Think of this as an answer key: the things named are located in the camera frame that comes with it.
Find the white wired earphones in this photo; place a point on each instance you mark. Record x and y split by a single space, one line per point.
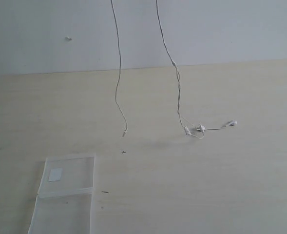
200 128

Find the clear plastic storage box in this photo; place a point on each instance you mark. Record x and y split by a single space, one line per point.
64 198

